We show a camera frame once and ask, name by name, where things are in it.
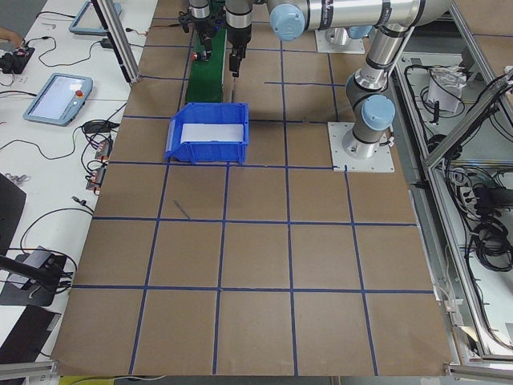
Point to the green conveyor belt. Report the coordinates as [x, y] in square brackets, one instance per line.
[206, 79]

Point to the far teach pendant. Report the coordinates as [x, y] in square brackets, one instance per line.
[87, 22]

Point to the white foam bin liner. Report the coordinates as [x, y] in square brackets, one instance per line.
[212, 132]

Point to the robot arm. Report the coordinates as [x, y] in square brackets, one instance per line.
[391, 21]
[200, 15]

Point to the aluminium frame post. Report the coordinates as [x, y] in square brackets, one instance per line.
[111, 23]

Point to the black power adapter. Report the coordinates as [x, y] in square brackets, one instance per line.
[106, 43]

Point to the left blue plastic bin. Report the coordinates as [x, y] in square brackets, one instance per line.
[213, 151]

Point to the near teach pendant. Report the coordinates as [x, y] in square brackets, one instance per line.
[59, 100]

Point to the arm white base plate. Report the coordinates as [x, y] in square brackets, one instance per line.
[350, 155]
[337, 40]

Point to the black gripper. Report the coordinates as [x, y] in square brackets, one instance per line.
[237, 35]
[201, 26]

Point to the teach pendant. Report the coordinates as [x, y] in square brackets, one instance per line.
[59, 100]
[87, 22]

